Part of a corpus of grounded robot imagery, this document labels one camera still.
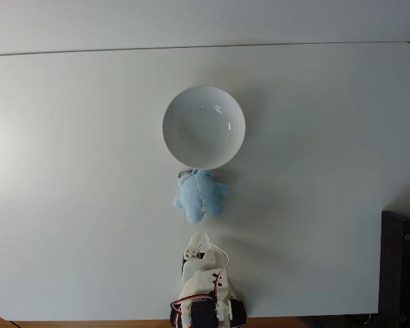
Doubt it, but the black table clamp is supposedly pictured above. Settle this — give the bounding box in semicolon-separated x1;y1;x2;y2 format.
230;298;249;325
169;301;182;328

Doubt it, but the white ceramic bowl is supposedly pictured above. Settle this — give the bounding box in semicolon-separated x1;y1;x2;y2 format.
161;85;247;171

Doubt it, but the skyblue plush doll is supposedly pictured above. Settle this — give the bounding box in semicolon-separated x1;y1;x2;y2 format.
172;168;228;225

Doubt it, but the dark wooden cabinet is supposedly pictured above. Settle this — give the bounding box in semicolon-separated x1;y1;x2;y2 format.
377;210;410;328

